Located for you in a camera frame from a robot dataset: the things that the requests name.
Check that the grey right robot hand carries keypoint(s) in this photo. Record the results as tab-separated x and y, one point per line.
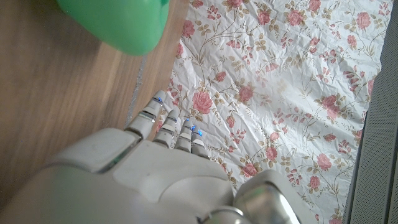
140	186

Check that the floral backdrop cloth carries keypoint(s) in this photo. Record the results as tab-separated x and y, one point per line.
280	93

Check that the green ball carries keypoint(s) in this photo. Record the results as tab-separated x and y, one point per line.
124	21

